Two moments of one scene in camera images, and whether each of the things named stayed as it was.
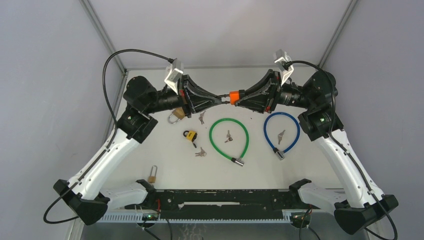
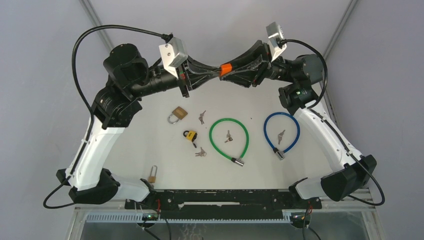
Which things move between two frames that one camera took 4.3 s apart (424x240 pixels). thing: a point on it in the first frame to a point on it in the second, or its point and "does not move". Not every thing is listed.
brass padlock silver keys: [202, 153] does not move
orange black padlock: [235, 96] to [225, 68]
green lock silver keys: [228, 135] does not move
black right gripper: [265, 101] to [249, 77]
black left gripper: [195, 105] to [193, 80]
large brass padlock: [179, 112] does not move
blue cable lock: [279, 154] does not move
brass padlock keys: [200, 118] does not move
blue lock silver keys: [279, 136] does not move
